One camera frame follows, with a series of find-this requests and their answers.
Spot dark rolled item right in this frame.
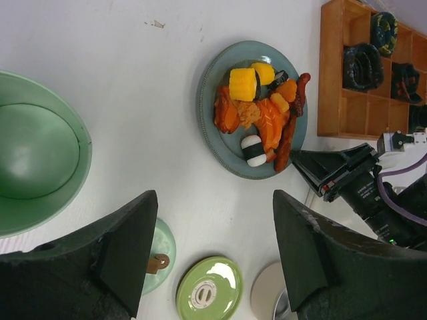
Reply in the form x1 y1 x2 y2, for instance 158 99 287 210
390 62 422 104

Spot blue-grey ceramic plate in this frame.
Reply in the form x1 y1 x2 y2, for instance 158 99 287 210
198 41 308 180

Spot mint lid with brown handle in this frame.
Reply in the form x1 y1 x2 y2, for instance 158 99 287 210
142 218 177 295

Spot yellow corn cob piece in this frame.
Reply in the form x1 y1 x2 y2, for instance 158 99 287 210
228 68 259 102

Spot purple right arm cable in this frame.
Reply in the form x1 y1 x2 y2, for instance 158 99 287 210
376 157 427 231

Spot red octopus tentacle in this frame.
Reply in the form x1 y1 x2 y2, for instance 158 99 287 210
290 73 311 117

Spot orange fried nugget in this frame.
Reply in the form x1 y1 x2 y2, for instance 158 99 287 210
275 79 298 103

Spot dark rolled item left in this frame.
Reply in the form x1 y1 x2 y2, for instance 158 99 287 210
408 105 427 133

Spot red bacon strip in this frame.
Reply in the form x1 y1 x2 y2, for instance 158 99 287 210
274 115 297 173

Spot yellow hash brown piece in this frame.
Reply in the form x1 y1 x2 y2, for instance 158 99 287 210
270 93 290 113

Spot beige minced fish mound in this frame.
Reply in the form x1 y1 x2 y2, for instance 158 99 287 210
236 101 261 129

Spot salmon slice pieces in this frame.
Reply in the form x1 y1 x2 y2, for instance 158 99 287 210
256 98 290 163

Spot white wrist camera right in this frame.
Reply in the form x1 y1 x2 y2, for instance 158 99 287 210
377 131 426 167

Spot mint green cup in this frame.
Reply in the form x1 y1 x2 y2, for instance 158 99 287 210
1 71 92 238

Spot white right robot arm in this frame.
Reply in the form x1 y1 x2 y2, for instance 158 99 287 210
290 143 426 251

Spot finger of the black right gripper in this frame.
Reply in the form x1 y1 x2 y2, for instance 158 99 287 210
290 150 347 200
340 143 377 160

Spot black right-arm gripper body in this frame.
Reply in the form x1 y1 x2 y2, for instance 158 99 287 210
324 154 388 213

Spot rice ball with seaweed band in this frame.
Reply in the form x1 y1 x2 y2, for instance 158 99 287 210
241 135 267 167

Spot beige steel lunch bowl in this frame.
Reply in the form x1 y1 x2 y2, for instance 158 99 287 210
250 262 292 320

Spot dark rolled item far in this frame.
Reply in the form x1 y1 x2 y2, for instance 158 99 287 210
370 11 398 57

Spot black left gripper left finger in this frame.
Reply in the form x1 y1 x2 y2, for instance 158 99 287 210
1 190 158 319

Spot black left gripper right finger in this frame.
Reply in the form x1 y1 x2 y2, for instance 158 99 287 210
273 190 426 319

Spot lime green round lid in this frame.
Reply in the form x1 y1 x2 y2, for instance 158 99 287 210
175 256 244 320

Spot wooden compartment tray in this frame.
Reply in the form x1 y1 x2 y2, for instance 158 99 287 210
317 0 426 140

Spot brown glazed chicken piece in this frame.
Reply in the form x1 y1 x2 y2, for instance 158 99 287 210
214 86 243 134

